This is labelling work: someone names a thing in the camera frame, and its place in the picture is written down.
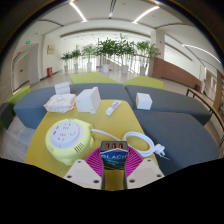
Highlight framed wall picture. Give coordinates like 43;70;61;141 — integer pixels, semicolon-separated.
46;44;56;55

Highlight blue and black charger block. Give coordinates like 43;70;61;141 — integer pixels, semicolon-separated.
99;140;130;171

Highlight round yellow-green power strip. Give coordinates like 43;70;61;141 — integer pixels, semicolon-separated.
44;118;95;166

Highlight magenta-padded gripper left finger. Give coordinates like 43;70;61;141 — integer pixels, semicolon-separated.
63;147;107;191

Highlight white tube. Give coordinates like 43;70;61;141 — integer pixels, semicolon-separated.
105;100;123;117

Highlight dark grey cube ottoman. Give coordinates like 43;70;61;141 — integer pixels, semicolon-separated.
0;102;15;129

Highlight wet wipes soft pack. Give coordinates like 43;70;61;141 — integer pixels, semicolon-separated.
43;93;77;114

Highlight green upholstered bench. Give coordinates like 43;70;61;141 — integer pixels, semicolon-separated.
4;84;32;108

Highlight white cardboard box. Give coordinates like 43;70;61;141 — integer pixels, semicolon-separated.
74;86;102;115

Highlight row of potted plants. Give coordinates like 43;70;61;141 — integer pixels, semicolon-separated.
60;34;160;77

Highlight grey upholstered seat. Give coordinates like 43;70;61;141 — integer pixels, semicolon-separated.
124;84;213;126
133;109;221;177
13;83;136;130

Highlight small white cube box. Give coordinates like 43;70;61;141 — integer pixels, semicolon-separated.
135;92;153;111

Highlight green upholstered seat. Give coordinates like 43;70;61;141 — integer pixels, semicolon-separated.
122;75;165;90
69;72;121;85

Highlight white power cable with plug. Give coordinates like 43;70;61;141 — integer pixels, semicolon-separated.
90;128;167;159

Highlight yellow upholstered ottoman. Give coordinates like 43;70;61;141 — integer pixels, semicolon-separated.
25;99;160;191

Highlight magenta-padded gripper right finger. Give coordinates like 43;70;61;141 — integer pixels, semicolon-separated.
123;146;166;191

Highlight linear ceiling lights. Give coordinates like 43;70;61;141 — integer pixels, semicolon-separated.
68;0;221;64

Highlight wooden bench with black frame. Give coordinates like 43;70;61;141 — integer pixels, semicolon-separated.
185;87;224;148

